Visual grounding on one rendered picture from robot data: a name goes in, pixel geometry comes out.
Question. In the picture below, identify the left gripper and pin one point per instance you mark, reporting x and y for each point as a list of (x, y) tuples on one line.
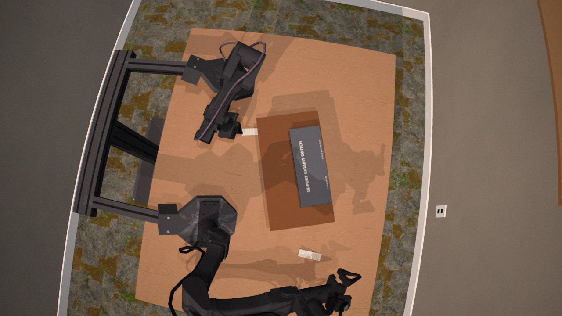
[(230, 129)]

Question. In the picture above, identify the grey network switch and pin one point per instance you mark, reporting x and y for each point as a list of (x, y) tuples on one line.
[(310, 166)]

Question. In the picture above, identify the beige ridged plastic wedge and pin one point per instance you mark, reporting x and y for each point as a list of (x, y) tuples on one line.
[(249, 132), (308, 254)]

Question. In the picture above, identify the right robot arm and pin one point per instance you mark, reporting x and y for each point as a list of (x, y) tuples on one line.
[(195, 297)]

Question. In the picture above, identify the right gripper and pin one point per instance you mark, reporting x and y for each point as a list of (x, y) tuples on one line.
[(332, 289)]

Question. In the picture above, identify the brown wooden stand with grey legs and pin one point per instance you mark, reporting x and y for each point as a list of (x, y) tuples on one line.
[(281, 189)]

